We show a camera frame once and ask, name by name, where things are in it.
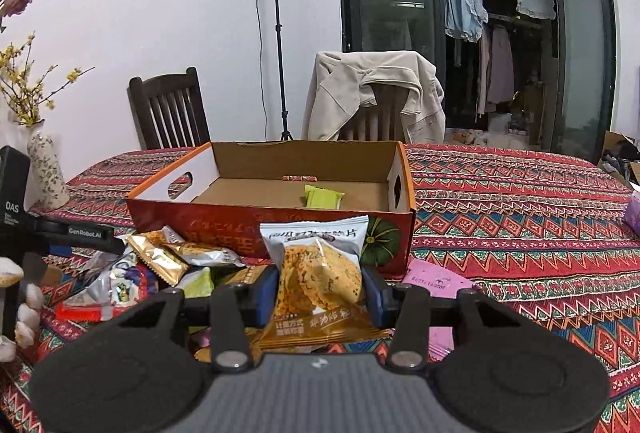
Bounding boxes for open cardboard carton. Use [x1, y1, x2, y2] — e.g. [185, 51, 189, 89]
[597, 130, 640, 187]

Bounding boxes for dark wooden chair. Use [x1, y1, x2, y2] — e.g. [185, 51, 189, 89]
[127, 66, 211, 150]

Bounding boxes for brown carton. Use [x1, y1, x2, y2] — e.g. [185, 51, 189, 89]
[520, 84, 547, 144]

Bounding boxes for beige jacket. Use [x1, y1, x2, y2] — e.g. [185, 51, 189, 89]
[301, 50, 446, 144]

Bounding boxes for gold foil snack packet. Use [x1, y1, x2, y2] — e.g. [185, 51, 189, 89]
[126, 233, 190, 287]
[215, 264, 274, 290]

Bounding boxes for person's left hand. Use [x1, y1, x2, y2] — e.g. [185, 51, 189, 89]
[0, 257, 47, 362]

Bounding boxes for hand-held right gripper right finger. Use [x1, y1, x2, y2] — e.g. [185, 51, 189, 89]
[361, 265, 527, 372]

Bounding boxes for hanging pale pink clothes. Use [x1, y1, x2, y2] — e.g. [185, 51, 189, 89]
[476, 24, 517, 114]

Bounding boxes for white orange cracker packet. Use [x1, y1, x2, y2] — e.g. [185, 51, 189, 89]
[259, 214, 392, 353]

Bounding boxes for yellow flower branches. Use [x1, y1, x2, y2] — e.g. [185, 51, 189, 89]
[0, 31, 96, 128]

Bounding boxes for black light stand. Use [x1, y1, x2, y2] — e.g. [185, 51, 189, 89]
[271, 0, 297, 142]

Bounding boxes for pale green snack packet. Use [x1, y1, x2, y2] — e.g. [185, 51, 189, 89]
[172, 265, 217, 300]

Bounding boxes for pink packet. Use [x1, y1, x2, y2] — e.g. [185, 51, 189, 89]
[429, 313, 472, 360]
[404, 257, 482, 300]

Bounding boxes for floral ceramic vase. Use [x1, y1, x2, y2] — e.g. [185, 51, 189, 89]
[27, 123, 71, 210]

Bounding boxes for gold white snack packet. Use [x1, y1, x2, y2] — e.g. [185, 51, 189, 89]
[162, 227, 247, 268]

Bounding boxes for black light cable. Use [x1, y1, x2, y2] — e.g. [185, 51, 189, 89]
[254, 0, 268, 144]

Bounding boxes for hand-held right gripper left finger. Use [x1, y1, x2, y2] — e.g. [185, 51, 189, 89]
[114, 265, 280, 374]

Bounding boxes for wooden chair under jacket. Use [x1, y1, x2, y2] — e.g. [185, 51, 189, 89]
[339, 83, 407, 142]

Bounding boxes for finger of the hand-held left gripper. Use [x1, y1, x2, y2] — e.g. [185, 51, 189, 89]
[30, 218, 127, 258]

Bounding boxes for purple tissue pack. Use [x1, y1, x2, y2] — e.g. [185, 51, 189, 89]
[623, 185, 640, 237]

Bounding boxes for silver cartoon print packet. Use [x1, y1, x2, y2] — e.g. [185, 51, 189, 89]
[65, 252, 162, 315]

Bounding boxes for orange printed cardboard box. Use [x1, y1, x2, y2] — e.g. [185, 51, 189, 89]
[125, 140, 418, 279]

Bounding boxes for red snack packet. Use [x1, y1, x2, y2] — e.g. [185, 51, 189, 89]
[54, 299, 110, 322]

